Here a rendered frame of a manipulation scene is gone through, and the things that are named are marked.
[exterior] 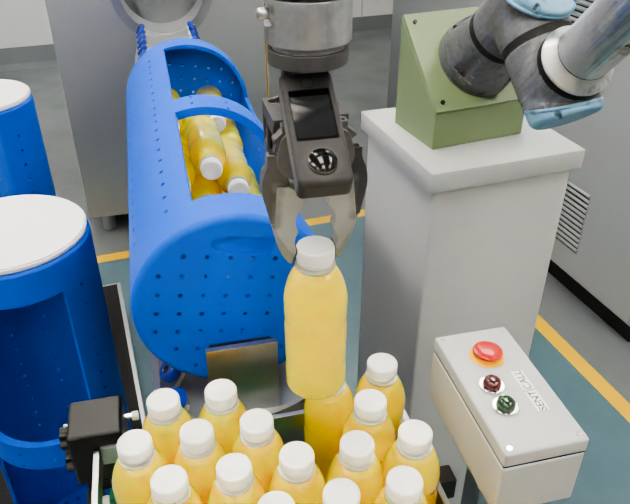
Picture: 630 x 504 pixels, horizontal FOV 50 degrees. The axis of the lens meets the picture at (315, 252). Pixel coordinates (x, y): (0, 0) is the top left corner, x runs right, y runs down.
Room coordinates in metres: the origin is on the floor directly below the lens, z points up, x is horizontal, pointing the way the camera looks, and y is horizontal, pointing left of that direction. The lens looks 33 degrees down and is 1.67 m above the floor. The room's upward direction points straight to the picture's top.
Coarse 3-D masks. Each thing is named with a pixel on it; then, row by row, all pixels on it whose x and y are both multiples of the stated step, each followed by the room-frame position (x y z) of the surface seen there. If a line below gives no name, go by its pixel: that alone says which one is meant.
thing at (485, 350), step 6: (480, 342) 0.66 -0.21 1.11; (486, 342) 0.66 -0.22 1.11; (492, 342) 0.66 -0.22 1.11; (474, 348) 0.65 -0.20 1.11; (480, 348) 0.64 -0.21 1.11; (486, 348) 0.64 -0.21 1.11; (492, 348) 0.64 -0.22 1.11; (498, 348) 0.64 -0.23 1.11; (480, 354) 0.63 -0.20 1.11; (486, 354) 0.63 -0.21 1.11; (492, 354) 0.63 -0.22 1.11; (498, 354) 0.63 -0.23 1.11; (486, 360) 0.63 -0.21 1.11; (492, 360) 0.63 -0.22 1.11
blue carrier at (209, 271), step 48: (192, 48) 1.61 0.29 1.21; (144, 96) 1.31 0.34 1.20; (192, 96) 1.21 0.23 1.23; (240, 96) 1.63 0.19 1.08; (144, 144) 1.09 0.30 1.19; (144, 192) 0.92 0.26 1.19; (144, 240) 0.79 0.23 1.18; (192, 240) 0.75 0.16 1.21; (240, 240) 0.77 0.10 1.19; (144, 288) 0.73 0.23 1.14; (192, 288) 0.75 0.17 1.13; (240, 288) 0.76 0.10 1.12; (144, 336) 0.73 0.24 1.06; (192, 336) 0.75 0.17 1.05; (240, 336) 0.76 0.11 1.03
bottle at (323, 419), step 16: (320, 400) 0.61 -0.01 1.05; (336, 400) 0.61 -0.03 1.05; (352, 400) 0.63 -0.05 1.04; (304, 416) 0.63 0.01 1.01; (320, 416) 0.60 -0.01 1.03; (336, 416) 0.60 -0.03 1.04; (304, 432) 0.63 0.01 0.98; (320, 432) 0.60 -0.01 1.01; (336, 432) 0.60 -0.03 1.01; (320, 448) 0.60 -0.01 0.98; (336, 448) 0.60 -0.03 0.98; (320, 464) 0.60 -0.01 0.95
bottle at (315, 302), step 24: (288, 288) 0.56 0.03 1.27; (312, 288) 0.54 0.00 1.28; (336, 288) 0.55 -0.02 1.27; (288, 312) 0.55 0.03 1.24; (312, 312) 0.54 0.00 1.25; (336, 312) 0.54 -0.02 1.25; (288, 336) 0.55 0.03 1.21; (312, 336) 0.54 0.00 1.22; (336, 336) 0.54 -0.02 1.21; (288, 360) 0.55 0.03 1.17; (312, 360) 0.54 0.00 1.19; (336, 360) 0.55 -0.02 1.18; (288, 384) 0.56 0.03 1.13; (312, 384) 0.54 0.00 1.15; (336, 384) 0.55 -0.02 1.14
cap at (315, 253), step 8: (304, 240) 0.58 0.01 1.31; (312, 240) 0.58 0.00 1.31; (320, 240) 0.58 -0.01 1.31; (328, 240) 0.58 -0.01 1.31; (304, 248) 0.56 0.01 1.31; (312, 248) 0.56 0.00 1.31; (320, 248) 0.56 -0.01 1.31; (328, 248) 0.56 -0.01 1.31; (296, 256) 0.56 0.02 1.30; (304, 256) 0.55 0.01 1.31; (312, 256) 0.55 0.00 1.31; (320, 256) 0.55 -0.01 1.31; (328, 256) 0.55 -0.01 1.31; (304, 264) 0.55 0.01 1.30; (312, 264) 0.55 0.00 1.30; (320, 264) 0.55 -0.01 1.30; (328, 264) 0.56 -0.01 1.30
